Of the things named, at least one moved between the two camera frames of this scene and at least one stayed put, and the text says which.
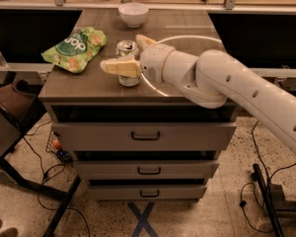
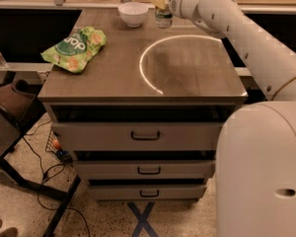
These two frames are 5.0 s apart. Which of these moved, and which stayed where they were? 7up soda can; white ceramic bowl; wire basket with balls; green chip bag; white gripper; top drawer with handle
Moved: 7up soda can; white gripper
Stayed: green chip bag; wire basket with balls; top drawer with handle; white ceramic bowl
